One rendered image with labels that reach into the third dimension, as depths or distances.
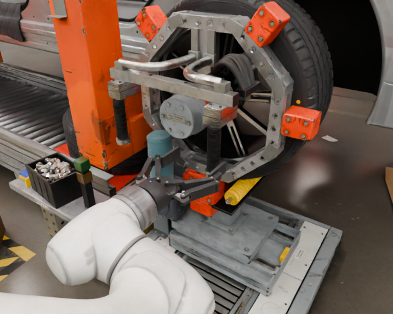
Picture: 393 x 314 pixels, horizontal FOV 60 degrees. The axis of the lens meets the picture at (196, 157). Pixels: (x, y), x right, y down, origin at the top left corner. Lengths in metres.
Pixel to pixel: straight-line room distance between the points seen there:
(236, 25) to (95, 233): 0.67
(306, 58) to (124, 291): 0.80
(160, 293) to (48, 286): 1.26
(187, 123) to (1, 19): 1.97
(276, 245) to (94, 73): 1.05
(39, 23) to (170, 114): 1.54
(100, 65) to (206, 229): 0.81
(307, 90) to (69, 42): 0.80
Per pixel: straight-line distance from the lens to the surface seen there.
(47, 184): 1.35
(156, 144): 1.15
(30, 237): 2.03
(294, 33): 1.06
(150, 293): 0.52
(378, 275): 1.86
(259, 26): 0.98
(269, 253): 1.59
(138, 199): 0.66
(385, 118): 1.36
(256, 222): 1.60
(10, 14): 2.70
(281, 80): 0.98
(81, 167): 1.24
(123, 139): 1.11
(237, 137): 1.24
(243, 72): 0.91
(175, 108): 1.01
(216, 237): 1.51
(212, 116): 0.84
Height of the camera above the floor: 1.27
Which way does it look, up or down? 30 degrees down
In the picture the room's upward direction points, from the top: straight up
